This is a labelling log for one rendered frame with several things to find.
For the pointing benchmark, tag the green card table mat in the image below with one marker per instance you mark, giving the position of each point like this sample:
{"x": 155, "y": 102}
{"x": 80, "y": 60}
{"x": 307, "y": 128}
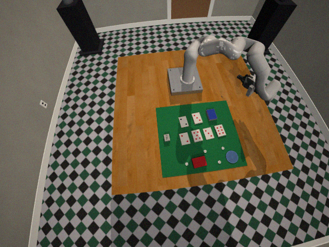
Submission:
{"x": 174, "y": 156}

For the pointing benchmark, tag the white playing card with black pips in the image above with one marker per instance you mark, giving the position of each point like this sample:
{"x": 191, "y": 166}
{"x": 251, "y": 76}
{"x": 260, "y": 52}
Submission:
{"x": 183, "y": 121}

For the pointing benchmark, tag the blue rectangular tile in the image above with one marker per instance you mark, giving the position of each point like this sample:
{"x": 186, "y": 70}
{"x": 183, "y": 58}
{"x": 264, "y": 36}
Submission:
{"x": 211, "y": 114}

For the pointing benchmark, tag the blue flat disc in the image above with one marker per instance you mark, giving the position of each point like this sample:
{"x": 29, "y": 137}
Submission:
{"x": 231, "y": 156}

